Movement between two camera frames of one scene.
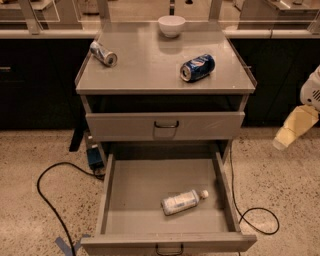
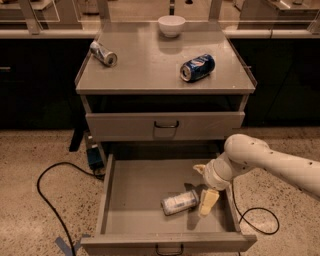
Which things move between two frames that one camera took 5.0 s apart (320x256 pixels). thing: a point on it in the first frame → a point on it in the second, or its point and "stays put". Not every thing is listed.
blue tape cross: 66,249 stays put
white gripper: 311,91 → 211,175
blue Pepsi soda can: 197,68 stays put
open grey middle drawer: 168,202 stays put
